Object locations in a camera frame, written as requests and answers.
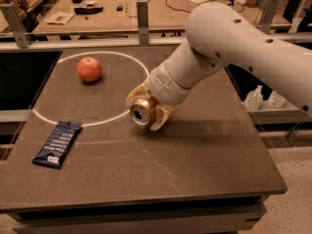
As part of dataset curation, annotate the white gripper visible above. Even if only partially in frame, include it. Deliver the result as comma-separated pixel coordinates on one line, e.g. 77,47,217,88
126,63,190,132

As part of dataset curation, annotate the orange LaCroix soda can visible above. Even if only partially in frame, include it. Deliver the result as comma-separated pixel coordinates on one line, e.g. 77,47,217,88
130,97,158,126

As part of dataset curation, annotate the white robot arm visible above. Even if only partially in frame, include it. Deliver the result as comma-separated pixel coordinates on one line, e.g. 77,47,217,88
126,2,312,131

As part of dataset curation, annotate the red apple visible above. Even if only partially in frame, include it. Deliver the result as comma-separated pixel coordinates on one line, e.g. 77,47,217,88
76,57,102,82

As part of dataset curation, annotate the clear sanitizer bottle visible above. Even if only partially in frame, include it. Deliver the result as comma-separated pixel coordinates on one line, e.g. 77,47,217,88
244,85,263,111

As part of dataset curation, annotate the dark blue snack bar wrapper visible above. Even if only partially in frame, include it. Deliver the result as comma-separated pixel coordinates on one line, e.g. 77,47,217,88
32,121,82,169

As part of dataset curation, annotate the black handheld device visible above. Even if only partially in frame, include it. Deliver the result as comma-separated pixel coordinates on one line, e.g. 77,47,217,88
74,7,103,15

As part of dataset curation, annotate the brown envelope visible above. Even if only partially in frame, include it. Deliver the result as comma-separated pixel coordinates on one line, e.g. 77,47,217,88
44,12,74,25

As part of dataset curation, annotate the horizontal metal rail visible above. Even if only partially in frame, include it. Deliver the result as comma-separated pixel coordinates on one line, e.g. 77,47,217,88
0,32,312,53

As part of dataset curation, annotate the middle metal rail bracket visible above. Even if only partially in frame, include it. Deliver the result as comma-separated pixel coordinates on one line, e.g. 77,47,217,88
136,1,149,44

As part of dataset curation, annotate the metal rail bracket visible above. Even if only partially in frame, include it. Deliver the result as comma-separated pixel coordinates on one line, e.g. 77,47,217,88
136,1,149,44
0,4,31,48
258,0,280,35

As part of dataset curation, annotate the black cable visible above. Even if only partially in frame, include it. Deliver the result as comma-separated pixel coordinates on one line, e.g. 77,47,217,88
164,0,245,14

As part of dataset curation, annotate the right metal rail bracket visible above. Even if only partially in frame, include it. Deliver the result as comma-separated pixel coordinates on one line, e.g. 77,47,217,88
258,0,280,35

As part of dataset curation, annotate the left metal rail bracket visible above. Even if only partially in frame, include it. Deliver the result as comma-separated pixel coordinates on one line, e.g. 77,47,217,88
0,4,31,48

